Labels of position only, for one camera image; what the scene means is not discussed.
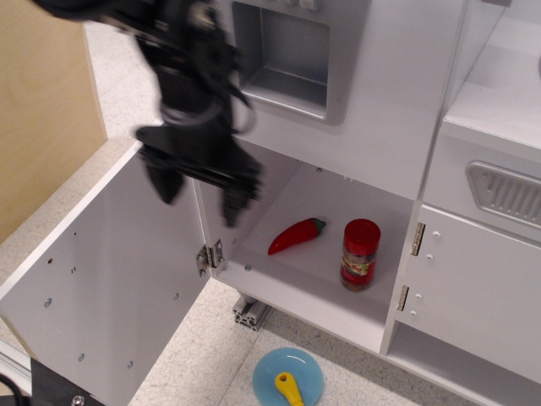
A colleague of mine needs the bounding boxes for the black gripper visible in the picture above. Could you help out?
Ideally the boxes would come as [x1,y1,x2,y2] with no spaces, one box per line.
[135,125,263,228]

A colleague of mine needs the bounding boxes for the white low fridge door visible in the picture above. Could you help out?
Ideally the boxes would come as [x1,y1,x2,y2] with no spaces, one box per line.
[1,146,208,405]

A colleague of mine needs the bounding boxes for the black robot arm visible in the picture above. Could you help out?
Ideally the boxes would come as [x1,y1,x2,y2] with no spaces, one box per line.
[37,1,262,228]

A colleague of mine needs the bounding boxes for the white toy fridge cabinet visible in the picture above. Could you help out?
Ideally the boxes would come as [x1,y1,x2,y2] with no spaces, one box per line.
[192,1,473,353]

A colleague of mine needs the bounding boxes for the lower silver door hinge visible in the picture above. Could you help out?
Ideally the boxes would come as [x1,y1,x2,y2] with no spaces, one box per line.
[196,239,226,277]

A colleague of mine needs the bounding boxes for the red toy chili pepper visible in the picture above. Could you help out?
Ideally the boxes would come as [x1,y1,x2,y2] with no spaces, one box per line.
[267,217,326,255]

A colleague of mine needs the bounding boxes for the aluminium extrusion foot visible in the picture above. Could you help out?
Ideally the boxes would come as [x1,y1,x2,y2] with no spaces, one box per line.
[232,296,272,332]

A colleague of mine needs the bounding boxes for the silver ice dispenser recess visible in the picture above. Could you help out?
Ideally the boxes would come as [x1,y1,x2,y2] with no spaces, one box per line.
[214,1,371,125]

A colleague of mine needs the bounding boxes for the light wooden panel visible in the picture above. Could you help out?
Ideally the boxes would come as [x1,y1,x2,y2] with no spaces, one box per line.
[1,1,107,239]

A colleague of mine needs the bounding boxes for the red lid spice jar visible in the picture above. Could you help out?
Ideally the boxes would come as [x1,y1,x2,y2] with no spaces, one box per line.
[340,218,381,292]

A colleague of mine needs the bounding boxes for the light blue plate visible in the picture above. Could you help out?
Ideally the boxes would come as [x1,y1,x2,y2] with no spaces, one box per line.
[252,348,324,405]

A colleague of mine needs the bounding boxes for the upper brass cabinet hinge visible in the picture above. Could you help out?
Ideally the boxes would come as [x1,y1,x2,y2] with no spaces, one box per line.
[410,222,426,256]

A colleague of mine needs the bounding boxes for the brass cabinet hinge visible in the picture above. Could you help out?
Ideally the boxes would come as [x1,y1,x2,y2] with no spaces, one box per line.
[410,222,426,256]
[396,285,409,311]

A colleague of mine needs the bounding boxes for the lower brass cabinet hinge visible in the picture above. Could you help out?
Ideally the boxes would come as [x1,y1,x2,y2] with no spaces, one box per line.
[396,285,409,311]

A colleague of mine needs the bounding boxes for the white oven cabinet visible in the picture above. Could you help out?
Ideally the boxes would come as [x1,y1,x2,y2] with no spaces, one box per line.
[381,1,540,405]

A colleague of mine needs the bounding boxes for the silver oven vent panel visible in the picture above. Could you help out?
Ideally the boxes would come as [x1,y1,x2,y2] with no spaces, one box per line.
[466,161,540,228]

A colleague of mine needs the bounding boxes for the yellow handled utensil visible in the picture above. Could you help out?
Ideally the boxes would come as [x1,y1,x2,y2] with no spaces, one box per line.
[274,371,304,406]

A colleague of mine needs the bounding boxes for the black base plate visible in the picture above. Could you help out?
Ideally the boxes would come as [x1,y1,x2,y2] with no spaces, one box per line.
[30,359,104,406]

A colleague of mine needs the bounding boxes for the aluminium frame rail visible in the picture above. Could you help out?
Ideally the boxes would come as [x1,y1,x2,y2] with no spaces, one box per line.
[1,340,32,395]

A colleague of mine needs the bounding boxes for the black braided cable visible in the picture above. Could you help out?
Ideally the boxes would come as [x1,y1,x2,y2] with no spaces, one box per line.
[0,374,25,406]

